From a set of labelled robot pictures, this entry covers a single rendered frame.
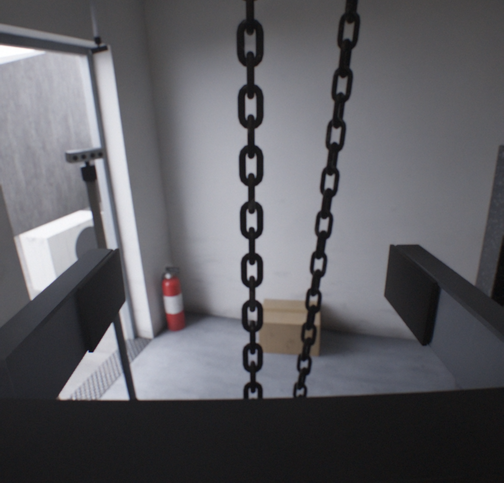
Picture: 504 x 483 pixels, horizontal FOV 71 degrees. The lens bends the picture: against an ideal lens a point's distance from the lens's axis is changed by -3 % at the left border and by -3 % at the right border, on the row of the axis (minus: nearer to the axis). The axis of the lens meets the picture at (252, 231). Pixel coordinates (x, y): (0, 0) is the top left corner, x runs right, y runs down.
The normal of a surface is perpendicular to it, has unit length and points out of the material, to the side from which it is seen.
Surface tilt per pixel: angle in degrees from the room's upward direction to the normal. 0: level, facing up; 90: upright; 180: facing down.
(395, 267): 88
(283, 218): 90
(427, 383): 0
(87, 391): 0
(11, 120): 90
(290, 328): 90
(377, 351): 0
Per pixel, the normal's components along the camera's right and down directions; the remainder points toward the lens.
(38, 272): -0.29, 0.32
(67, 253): 0.96, 0.06
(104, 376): -0.04, -0.94
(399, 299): -1.00, 0.01
